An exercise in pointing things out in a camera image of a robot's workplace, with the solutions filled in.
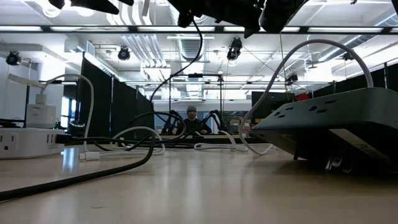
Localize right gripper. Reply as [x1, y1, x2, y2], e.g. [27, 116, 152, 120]
[167, 0, 265, 39]

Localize small white USB charger cube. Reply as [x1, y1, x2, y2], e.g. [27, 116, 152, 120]
[25, 104, 57, 129]

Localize white cable strap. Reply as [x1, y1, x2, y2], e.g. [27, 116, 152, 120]
[7, 73, 46, 91]
[219, 130, 248, 152]

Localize smooth white USB cable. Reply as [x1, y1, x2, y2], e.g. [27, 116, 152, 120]
[35, 73, 166, 162]

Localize white USB charging hub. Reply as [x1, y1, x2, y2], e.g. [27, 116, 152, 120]
[0, 127, 67, 160]

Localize black braided USB cable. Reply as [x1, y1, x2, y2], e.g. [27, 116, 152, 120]
[0, 18, 205, 202]

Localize black room partition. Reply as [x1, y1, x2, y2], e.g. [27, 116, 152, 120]
[79, 57, 155, 140]
[312, 63, 398, 94]

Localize person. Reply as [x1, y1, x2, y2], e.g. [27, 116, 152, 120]
[181, 105, 213, 135]

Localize cardboard boxes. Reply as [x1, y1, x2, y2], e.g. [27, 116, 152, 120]
[229, 116, 252, 135]

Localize background wooden table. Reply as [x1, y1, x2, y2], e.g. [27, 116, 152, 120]
[147, 134, 247, 140]

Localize black computer monitor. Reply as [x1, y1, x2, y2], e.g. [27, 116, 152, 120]
[251, 91, 296, 116]

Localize black frame crossbar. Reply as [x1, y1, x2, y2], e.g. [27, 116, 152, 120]
[0, 26, 398, 35]

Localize silver ventilation duct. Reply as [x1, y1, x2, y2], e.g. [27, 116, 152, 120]
[167, 12, 213, 62]

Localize black aluminium table frame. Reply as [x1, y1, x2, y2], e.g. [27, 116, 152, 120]
[66, 136, 280, 147]

